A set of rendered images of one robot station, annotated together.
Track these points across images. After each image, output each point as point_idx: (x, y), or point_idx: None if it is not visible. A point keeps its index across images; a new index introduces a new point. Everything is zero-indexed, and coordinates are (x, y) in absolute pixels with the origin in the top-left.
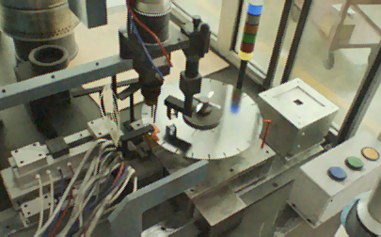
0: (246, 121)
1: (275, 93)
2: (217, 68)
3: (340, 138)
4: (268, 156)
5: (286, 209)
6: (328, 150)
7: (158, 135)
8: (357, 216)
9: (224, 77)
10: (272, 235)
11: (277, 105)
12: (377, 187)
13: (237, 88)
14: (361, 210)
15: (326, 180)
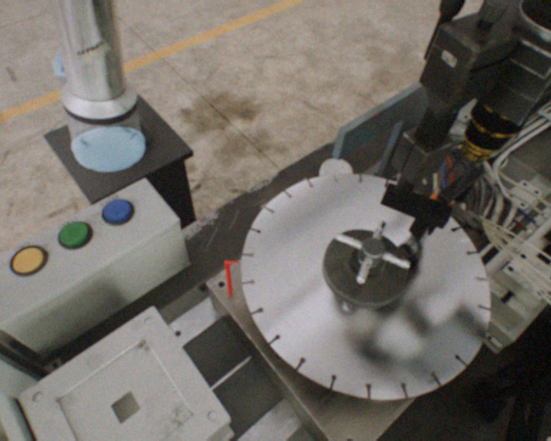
0: (272, 257)
1: (182, 431)
2: None
3: (43, 375)
4: (220, 274)
5: (192, 251)
6: None
7: None
8: (136, 104)
9: None
10: (220, 213)
11: (184, 377)
12: (120, 41)
13: (295, 366)
14: (131, 95)
15: (140, 200)
